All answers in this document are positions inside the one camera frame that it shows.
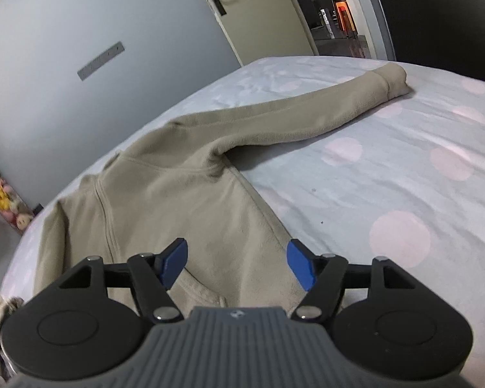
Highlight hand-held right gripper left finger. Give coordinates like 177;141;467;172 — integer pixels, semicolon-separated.
59;238;189;324

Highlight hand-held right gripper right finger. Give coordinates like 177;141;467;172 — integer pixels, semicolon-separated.
286;239;419;324

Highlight beige sweatshirt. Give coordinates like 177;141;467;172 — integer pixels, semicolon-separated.
32;64;411;313

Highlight polka-dot bed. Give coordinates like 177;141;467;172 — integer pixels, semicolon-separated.
0;56;485;388

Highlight hanging plush toys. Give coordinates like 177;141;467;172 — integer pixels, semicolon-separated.
0;149;35;237

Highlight orange lit appliance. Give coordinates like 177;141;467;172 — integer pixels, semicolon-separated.
335;2;355;33

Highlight cream door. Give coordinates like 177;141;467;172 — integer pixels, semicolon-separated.
188;0;321;68

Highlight grey metal wall plate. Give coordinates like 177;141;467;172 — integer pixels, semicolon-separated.
77;41;124;81

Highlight black door handle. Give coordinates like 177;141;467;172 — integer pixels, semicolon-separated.
205;0;230;17

